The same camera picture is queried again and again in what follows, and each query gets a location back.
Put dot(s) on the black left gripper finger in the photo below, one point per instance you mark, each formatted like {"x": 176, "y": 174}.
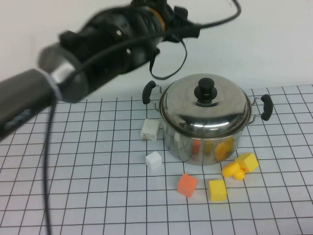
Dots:
{"x": 193, "y": 30}
{"x": 181, "y": 14}

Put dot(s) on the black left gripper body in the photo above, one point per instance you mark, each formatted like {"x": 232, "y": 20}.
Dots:
{"x": 171, "y": 24}

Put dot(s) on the stainless steel lid black knob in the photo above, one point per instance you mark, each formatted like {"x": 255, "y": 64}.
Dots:
{"x": 220, "y": 115}

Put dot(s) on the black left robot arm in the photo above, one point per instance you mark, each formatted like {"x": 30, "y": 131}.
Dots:
{"x": 102, "y": 49}

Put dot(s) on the white charger plug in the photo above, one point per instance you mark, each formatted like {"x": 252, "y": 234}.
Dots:
{"x": 149, "y": 129}

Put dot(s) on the white foam cube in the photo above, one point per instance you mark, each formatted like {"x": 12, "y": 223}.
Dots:
{"x": 153, "y": 160}

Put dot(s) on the yellow foam cube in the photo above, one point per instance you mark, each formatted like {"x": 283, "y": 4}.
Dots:
{"x": 217, "y": 191}
{"x": 249, "y": 162}

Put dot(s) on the yellow rubber duck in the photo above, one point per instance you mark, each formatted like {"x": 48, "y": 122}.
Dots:
{"x": 230, "y": 170}

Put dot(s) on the white black-grid tablecloth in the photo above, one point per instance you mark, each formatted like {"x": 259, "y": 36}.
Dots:
{"x": 97, "y": 159}

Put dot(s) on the orange foam cube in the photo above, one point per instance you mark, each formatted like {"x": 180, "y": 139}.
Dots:
{"x": 186, "y": 185}

